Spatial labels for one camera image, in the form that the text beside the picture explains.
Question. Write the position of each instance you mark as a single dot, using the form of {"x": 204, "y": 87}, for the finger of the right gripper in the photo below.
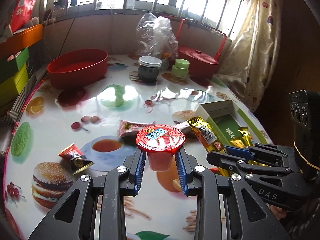
{"x": 261, "y": 151}
{"x": 232, "y": 163}

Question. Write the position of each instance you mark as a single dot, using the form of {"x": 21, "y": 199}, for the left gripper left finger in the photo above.
{"x": 73, "y": 217}

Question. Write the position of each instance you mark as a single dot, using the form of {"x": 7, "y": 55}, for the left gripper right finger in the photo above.
{"x": 247, "y": 216}

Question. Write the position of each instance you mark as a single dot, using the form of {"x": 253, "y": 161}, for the gold snack bar wrapper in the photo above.
{"x": 206, "y": 135}

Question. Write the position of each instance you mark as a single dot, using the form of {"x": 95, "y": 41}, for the red jelly cup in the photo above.
{"x": 160, "y": 142}

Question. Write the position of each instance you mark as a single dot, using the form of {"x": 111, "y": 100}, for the pink white candy packet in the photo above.
{"x": 130, "y": 129}

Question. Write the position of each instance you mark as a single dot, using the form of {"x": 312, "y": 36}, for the gold wrapper in box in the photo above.
{"x": 244, "y": 140}

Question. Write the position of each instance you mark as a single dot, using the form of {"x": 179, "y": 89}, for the white green cardboard box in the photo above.
{"x": 226, "y": 117}

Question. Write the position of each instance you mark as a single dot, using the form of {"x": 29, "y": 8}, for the red black candy packet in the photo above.
{"x": 76, "y": 159}

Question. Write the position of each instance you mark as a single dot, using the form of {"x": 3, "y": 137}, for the small pink candy packet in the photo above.
{"x": 184, "y": 127}

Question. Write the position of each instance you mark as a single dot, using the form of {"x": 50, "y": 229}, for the cream patterned curtain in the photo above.
{"x": 249, "y": 64}

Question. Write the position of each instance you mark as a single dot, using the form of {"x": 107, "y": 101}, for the red basket with lid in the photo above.
{"x": 201, "y": 64}

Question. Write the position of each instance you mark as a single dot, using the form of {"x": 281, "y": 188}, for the green cream jar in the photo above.
{"x": 180, "y": 69}

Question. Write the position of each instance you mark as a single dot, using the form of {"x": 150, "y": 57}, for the dark jar white lid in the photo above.
{"x": 149, "y": 68}

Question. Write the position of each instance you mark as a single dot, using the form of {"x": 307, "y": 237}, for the yellow box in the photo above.
{"x": 12, "y": 87}

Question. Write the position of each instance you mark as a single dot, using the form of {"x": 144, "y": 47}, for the clear plastic bag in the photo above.
{"x": 155, "y": 37}

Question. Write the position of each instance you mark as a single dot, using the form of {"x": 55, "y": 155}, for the red oval basin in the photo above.
{"x": 77, "y": 68}

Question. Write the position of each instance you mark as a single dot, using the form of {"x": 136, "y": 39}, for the orange box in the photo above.
{"x": 21, "y": 40}

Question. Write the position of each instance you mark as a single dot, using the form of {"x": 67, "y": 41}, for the red snack bag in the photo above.
{"x": 21, "y": 14}

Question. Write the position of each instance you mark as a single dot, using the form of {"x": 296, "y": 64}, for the black camera box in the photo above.
{"x": 304, "y": 109}

